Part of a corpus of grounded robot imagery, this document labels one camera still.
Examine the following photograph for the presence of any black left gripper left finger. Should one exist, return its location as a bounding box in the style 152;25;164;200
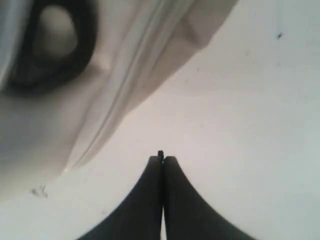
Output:
80;156;163;240

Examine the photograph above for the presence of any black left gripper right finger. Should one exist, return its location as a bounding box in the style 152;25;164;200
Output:
163;156;253;240

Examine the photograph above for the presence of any small black zipper pull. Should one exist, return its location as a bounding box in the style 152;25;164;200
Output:
158;150;164;160

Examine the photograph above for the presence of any white fabric duffel bag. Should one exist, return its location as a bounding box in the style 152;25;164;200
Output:
0;0;237;202

